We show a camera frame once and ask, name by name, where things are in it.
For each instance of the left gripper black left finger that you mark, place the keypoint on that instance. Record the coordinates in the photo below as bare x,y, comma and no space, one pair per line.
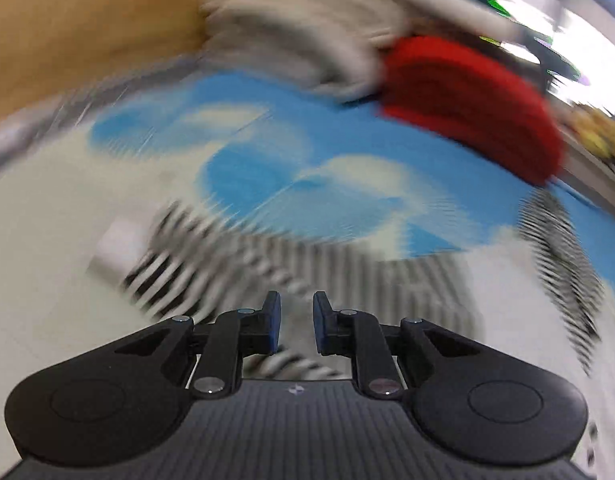
124,398

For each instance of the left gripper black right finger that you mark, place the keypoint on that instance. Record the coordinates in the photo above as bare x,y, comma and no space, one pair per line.
478,403

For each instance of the black white striped hoodie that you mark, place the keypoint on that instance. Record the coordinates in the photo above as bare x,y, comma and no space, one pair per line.
534,294

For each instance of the blue white patterned bedsheet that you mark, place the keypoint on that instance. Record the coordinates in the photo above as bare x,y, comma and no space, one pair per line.
79,175

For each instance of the red folded blanket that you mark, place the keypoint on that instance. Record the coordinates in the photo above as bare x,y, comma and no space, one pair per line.
474,100

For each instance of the cream folded blanket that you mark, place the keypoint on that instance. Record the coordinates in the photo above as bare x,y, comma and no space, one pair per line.
329,47

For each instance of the wooden bed frame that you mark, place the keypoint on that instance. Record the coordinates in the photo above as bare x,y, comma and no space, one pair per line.
52,46

